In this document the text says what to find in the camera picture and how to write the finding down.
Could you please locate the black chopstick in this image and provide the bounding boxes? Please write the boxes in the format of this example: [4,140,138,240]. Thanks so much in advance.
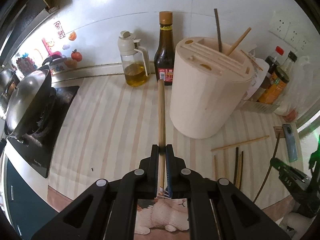
[253,132,281,203]
[233,147,239,186]

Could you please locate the brown bamboo chopstick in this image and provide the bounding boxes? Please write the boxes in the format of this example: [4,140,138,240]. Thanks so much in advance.
[236,151,244,189]

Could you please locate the blue smartphone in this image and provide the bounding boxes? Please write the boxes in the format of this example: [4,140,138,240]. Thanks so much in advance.
[282,124,298,163]

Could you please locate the small brown card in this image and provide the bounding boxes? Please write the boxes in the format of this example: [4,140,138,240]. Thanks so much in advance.
[273,126,285,139]

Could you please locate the striped cat placemat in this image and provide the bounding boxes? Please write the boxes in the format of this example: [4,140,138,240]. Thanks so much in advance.
[46,73,298,235]

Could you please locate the black induction cooktop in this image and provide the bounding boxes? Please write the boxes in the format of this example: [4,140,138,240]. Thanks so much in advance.
[8,86,79,178]

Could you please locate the clear plastic storage rack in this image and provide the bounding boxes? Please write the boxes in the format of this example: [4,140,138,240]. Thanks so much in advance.
[236,100,279,114]

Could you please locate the black cap condiment bottle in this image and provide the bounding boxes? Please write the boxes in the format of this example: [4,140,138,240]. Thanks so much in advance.
[278,51,297,75]

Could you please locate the paper packet beside holder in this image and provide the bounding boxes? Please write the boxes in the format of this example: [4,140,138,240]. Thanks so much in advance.
[242,46,269,100]

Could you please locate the red cap condiment bottle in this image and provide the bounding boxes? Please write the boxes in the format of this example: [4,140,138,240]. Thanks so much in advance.
[265,46,284,77]

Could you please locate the cream cylindrical utensil holder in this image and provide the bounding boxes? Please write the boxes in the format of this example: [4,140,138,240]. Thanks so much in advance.
[170,37,254,139]

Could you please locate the stainless steel wok with lid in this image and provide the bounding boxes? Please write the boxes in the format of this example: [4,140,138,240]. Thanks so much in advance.
[4,56,55,138]

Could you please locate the glass oil dispenser bottle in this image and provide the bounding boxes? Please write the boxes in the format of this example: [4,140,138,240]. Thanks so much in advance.
[118,30,150,87]

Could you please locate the wooden chopstick in holder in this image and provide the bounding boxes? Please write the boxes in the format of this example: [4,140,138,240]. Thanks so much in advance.
[225,27,252,56]

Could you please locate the dark soy sauce bottle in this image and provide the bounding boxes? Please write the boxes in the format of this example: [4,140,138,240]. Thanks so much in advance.
[153,11,175,86]

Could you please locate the dark chopstick in holder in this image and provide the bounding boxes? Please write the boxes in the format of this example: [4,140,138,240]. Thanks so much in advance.
[214,8,222,53]

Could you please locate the white wall power socket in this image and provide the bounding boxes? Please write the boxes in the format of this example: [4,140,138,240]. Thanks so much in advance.
[268,11,309,52]

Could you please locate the orange fruit wall sticker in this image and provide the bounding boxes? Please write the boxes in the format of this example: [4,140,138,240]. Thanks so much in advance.
[71,49,82,62]

